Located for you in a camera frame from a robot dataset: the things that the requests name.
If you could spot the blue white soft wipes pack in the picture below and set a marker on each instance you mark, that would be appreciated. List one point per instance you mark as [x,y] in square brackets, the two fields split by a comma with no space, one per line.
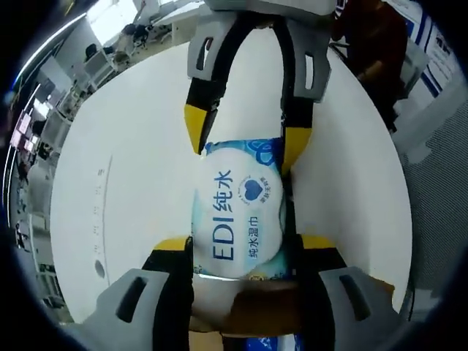
[274,342]
[237,204]

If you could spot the wall monitor cluster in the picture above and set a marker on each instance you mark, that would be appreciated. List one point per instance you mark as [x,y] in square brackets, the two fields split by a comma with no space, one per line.
[22,128]

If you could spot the brown cardboard shoe box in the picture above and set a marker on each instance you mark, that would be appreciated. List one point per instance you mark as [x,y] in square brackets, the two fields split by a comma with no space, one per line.
[256,307]

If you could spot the long ceiling light strip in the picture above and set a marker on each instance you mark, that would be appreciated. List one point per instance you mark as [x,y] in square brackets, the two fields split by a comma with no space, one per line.
[44,51]

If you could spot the white office chair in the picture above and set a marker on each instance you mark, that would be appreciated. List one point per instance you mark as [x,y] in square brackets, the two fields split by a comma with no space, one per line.
[98,64]

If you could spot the person's black shirt torso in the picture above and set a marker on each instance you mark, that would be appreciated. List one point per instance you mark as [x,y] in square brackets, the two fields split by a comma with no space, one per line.
[373,40]

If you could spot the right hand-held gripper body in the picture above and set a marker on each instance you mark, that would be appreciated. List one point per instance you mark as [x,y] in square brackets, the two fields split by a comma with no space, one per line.
[270,6]

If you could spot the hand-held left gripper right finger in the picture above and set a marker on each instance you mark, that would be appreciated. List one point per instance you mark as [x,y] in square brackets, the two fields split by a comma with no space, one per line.
[329,311]

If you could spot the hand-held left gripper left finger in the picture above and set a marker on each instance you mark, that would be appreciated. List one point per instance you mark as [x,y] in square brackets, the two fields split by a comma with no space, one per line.
[153,303]

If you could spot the white poster blue border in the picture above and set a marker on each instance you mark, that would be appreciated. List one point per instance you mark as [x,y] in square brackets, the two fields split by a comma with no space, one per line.
[437,47]

